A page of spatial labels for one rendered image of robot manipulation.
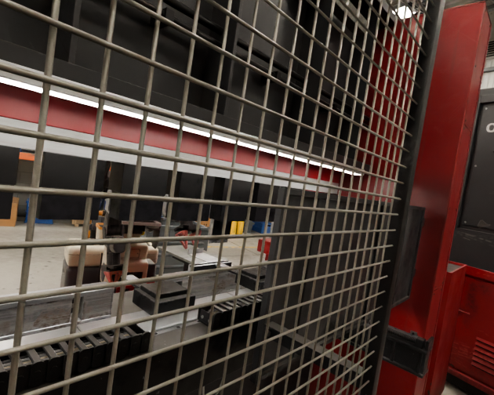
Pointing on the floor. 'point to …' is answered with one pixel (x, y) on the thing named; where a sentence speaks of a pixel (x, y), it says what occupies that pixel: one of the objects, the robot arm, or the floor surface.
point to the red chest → (445, 328)
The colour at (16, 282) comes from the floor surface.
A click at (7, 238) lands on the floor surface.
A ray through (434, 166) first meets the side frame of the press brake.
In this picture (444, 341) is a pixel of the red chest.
